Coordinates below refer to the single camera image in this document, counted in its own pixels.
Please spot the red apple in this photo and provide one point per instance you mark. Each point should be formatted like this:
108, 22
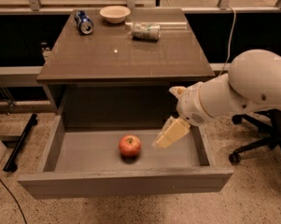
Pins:
129, 146

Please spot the blue soda can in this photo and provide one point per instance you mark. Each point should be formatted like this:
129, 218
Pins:
84, 23

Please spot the grey open top drawer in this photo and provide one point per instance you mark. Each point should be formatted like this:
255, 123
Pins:
84, 163

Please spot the black office chair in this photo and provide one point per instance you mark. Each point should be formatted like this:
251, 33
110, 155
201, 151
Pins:
257, 162

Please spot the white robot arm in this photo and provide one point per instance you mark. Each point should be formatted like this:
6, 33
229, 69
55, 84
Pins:
252, 83

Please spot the grey cabinet counter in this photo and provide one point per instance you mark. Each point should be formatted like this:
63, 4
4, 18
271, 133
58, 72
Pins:
113, 75

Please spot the green white soda can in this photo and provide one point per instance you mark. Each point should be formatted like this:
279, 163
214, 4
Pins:
146, 31

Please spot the white bowl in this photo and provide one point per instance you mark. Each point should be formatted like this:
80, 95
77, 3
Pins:
115, 14

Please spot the black bar on floor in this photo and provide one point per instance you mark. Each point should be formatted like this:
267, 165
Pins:
11, 165

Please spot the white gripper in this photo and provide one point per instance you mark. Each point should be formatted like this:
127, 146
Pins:
190, 105

